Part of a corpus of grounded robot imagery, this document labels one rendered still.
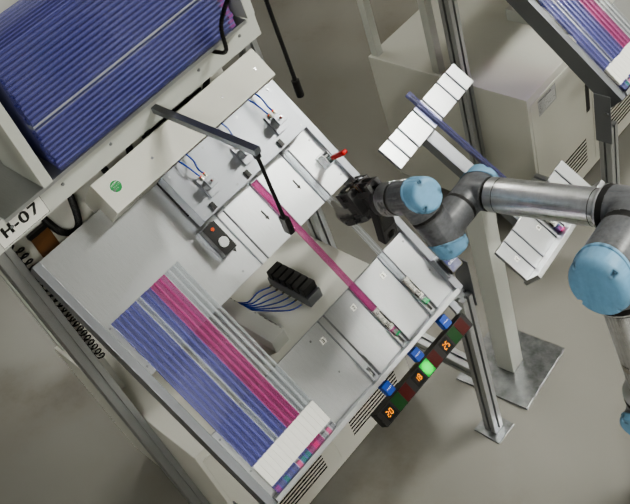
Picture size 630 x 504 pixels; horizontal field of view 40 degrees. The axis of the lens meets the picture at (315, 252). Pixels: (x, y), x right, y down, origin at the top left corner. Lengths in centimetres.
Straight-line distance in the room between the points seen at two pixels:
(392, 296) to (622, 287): 69
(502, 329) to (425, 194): 99
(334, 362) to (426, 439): 83
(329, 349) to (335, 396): 11
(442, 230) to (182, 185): 56
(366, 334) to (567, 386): 95
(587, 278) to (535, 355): 132
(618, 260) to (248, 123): 87
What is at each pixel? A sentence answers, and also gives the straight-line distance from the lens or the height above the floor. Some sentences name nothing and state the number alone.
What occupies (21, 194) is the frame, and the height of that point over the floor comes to 139.
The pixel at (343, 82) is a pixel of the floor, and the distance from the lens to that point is 414.
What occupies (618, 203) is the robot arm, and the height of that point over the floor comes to 118.
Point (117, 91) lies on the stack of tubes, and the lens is 182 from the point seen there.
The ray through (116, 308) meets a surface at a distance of 188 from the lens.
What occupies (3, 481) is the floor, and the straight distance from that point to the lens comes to 332.
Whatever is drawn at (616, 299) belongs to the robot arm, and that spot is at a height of 112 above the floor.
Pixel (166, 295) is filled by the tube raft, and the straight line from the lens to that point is 189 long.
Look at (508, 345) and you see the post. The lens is 272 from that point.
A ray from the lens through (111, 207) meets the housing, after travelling 184.
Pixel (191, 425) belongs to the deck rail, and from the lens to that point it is 188.
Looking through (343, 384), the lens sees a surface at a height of 76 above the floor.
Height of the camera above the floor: 235
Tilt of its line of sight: 44 degrees down
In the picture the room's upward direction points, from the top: 22 degrees counter-clockwise
